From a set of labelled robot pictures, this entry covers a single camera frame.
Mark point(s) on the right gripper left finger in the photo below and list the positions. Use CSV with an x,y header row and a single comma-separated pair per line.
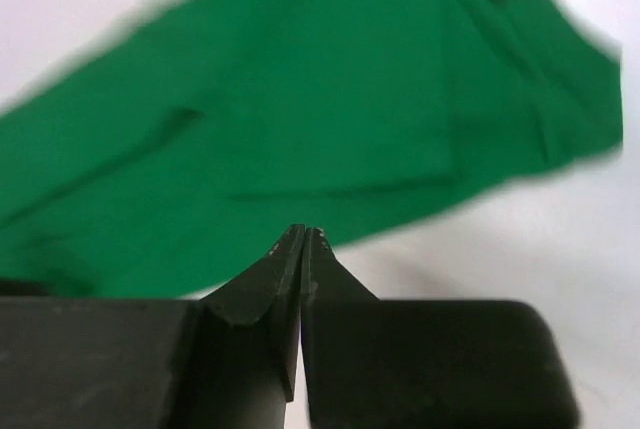
x,y
268,293

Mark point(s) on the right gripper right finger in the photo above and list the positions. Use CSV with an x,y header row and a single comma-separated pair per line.
x,y
323,278

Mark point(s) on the green t shirt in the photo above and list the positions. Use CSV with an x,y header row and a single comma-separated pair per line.
x,y
166,163

